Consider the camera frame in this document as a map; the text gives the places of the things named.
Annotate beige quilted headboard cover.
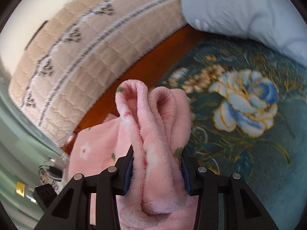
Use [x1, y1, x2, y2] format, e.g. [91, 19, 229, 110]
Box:
[8, 0, 190, 146]

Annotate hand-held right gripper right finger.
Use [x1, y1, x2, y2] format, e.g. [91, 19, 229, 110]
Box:
[181, 150, 280, 230]

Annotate tangled cables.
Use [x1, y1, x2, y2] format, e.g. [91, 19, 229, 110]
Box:
[38, 158, 65, 187]

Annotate grey floral pillow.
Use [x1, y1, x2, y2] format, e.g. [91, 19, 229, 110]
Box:
[181, 0, 307, 64]

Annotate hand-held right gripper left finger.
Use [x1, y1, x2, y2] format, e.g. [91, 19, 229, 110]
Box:
[40, 145, 134, 230]

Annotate pink floral fleece garment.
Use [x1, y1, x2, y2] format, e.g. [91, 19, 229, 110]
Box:
[68, 79, 199, 230]

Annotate wooden headboard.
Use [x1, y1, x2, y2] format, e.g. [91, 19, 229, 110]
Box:
[61, 25, 204, 157]

